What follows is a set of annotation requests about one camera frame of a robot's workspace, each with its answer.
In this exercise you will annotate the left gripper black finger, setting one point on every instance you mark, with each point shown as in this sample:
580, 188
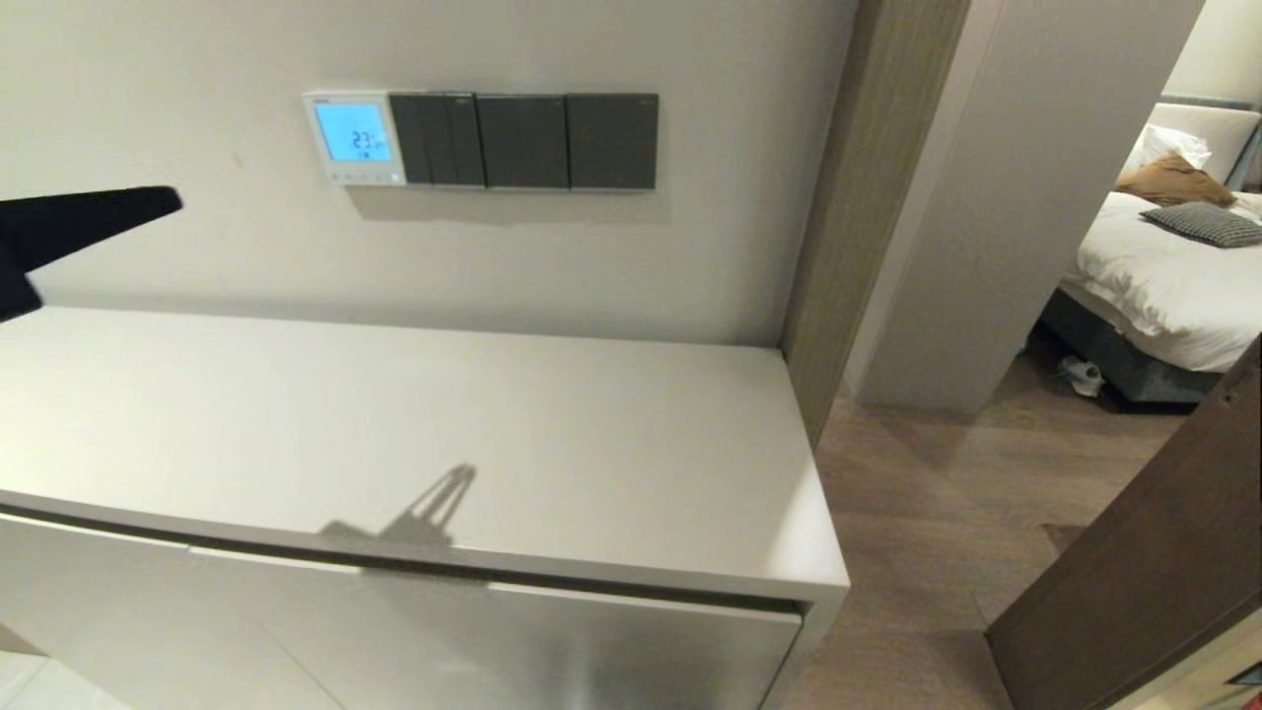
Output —
59, 209
59, 237

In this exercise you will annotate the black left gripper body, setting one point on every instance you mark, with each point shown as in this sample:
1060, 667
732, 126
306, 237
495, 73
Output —
12, 294

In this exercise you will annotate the white wall thermostat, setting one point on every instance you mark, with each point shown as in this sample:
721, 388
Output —
350, 133

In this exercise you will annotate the narrow white cabinet door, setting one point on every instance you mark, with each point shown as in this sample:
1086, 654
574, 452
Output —
118, 611

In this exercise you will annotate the white sideboard cabinet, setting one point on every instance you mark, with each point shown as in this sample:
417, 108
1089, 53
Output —
592, 444

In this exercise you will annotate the wide white cabinet door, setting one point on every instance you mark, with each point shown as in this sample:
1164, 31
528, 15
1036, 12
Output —
592, 656

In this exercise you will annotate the white slippers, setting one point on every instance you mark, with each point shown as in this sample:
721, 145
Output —
1083, 375

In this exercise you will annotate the dark grey bed base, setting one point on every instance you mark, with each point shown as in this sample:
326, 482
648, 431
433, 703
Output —
1114, 360

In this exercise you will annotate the bed with white duvet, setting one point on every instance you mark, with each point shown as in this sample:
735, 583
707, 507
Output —
1163, 286

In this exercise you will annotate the brown cushion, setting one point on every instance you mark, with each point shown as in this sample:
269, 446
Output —
1173, 182

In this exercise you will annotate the white pillow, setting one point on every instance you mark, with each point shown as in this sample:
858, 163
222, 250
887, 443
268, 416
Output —
1173, 143

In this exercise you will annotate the brown wooden door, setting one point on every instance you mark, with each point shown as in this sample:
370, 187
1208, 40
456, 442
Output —
1163, 552

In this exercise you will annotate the grey checkered cushion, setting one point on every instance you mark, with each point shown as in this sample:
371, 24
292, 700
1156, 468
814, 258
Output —
1208, 223

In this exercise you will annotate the beige padded headboard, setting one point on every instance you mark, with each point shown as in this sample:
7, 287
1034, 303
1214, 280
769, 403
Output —
1223, 133

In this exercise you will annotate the dark grey triple rocker switch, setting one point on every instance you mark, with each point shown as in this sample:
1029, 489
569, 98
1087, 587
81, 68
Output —
436, 138

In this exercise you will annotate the dark grey square panel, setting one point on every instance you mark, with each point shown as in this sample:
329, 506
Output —
611, 140
523, 140

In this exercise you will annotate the light wooden door frame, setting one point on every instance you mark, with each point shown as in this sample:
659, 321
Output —
868, 197

